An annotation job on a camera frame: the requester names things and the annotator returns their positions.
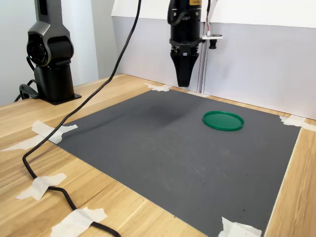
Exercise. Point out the round green lid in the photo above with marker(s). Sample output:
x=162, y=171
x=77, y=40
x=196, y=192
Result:
x=223, y=121

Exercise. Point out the white masking tape strip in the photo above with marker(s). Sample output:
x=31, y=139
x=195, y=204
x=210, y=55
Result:
x=14, y=146
x=74, y=222
x=161, y=88
x=308, y=126
x=149, y=86
x=295, y=120
x=39, y=127
x=39, y=187
x=225, y=232
x=247, y=230

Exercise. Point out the white partition board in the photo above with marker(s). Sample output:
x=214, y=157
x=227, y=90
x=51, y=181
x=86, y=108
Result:
x=259, y=69
x=153, y=49

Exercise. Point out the dark grey mat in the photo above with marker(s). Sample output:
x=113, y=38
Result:
x=172, y=160

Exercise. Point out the small white camera box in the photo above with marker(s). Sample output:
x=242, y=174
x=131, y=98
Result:
x=212, y=37

